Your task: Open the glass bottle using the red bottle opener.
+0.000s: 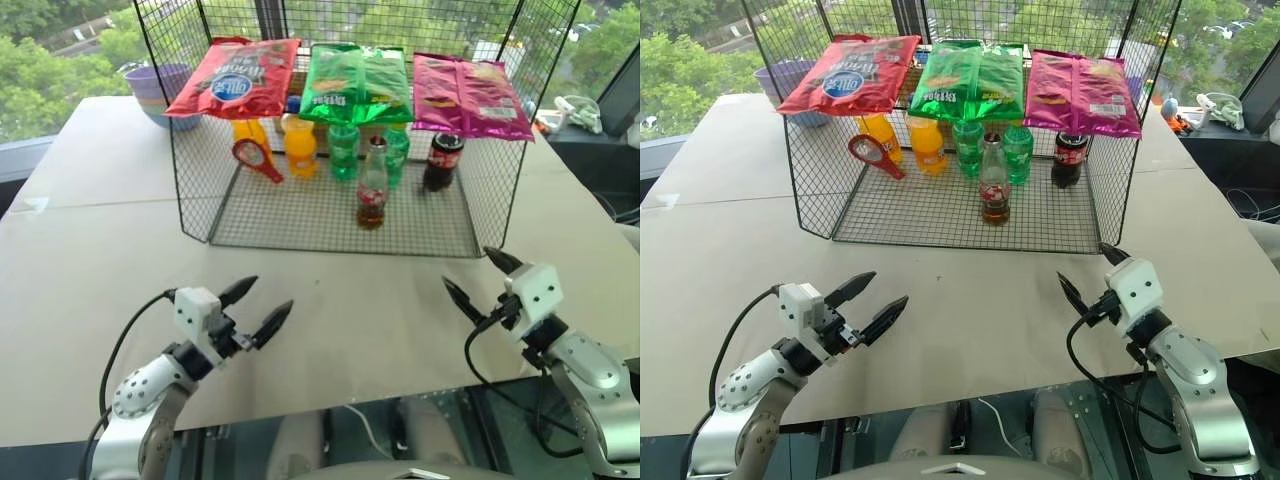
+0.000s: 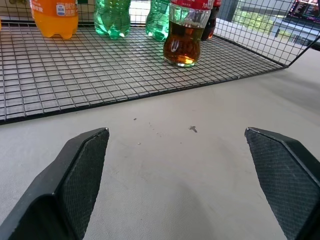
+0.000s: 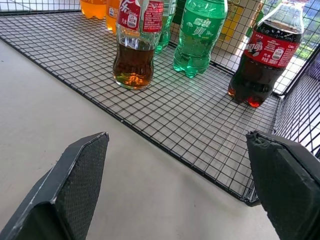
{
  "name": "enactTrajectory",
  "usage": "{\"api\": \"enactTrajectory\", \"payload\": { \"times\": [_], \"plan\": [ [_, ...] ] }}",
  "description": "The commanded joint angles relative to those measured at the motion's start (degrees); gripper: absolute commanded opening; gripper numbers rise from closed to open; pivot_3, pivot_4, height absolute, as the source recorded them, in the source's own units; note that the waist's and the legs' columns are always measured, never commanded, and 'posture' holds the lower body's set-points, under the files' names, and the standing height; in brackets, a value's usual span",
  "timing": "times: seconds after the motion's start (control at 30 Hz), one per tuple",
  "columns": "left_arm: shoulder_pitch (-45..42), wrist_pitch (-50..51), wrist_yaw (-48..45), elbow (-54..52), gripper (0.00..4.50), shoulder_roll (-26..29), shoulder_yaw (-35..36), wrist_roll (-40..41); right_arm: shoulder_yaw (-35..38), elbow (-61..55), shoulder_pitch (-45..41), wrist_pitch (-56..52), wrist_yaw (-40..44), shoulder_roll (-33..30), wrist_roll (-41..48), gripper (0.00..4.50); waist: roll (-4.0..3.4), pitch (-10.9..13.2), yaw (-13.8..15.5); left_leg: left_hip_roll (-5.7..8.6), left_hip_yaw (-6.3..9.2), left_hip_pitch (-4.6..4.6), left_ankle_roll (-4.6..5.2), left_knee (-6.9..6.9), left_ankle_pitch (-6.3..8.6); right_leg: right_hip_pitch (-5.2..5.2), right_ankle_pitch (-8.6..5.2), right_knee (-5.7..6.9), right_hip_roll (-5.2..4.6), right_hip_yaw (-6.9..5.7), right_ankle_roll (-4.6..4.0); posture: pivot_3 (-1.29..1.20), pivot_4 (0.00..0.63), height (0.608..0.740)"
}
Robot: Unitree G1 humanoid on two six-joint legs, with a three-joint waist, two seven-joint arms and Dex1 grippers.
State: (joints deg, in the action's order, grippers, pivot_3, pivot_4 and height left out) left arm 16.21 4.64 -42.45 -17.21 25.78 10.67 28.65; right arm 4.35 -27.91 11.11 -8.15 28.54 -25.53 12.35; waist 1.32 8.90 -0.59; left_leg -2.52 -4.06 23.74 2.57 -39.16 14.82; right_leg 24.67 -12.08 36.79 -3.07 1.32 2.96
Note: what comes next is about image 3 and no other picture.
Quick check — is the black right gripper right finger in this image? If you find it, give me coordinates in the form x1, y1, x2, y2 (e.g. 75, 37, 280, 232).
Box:
245, 130, 320, 240

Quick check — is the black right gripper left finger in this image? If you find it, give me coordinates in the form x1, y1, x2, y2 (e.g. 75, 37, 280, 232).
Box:
0, 131, 110, 240

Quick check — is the plastic cola bottle red label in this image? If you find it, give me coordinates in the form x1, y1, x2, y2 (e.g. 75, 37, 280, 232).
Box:
227, 0, 305, 109

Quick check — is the glass cola bottle red label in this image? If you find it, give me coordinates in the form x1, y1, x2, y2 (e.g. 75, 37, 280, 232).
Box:
112, 0, 165, 91

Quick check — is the green plastic soda bottle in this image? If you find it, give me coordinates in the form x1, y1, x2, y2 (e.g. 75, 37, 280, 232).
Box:
154, 0, 178, 55
172, 0, 229, 80

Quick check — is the orange soda plastic bottle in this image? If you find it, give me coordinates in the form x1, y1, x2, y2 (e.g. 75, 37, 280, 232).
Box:
105, 0, 122, 35
79, 0, 108, 20

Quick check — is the yellow and white carton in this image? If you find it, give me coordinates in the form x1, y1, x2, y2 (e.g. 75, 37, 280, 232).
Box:
214, 0, 265, 55

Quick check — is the black wire mesh rack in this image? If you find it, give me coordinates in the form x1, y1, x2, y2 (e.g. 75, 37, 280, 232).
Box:
0, 0, 320, 208

